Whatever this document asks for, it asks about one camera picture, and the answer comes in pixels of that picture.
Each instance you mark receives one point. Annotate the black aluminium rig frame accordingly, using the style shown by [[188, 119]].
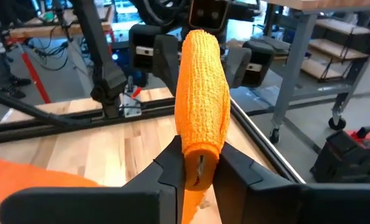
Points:
[[48, 130]]

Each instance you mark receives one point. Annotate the person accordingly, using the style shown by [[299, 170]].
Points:
[[18, 81]]

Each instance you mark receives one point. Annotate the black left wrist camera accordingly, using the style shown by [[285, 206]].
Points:
[[208, 14]]

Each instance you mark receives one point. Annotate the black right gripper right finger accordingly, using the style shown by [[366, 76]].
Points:
[[281, 205]]

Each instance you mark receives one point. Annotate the red black battery box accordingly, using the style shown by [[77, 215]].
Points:
[[350, 158]]

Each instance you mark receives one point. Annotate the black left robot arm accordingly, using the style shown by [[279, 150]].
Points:
[[32, 107]]

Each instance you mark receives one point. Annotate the grey rolling workbench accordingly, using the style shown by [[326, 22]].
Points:
[[292, 62]]

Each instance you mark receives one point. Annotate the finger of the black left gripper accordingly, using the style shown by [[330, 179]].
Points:
[[167, 62], [238, 67]]

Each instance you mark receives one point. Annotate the orange elastic bandage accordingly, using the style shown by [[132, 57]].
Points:
[[200, 109]]

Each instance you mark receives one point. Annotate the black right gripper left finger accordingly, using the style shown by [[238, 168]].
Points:
[[110, 205]]

